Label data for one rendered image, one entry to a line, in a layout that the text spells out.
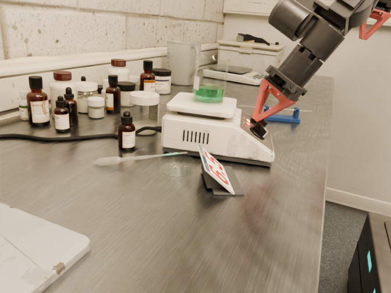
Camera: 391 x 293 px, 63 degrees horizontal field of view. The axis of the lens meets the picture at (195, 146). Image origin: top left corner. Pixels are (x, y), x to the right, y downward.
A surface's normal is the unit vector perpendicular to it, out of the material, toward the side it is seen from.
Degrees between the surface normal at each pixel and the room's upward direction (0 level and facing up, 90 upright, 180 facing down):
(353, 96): 90
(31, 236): 0
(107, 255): 0
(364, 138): 90
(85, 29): 90
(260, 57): 93
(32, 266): 0
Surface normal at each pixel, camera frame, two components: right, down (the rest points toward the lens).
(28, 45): 0.92, 0.22
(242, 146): -0.16, 0.36
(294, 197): 0.09, -0.92
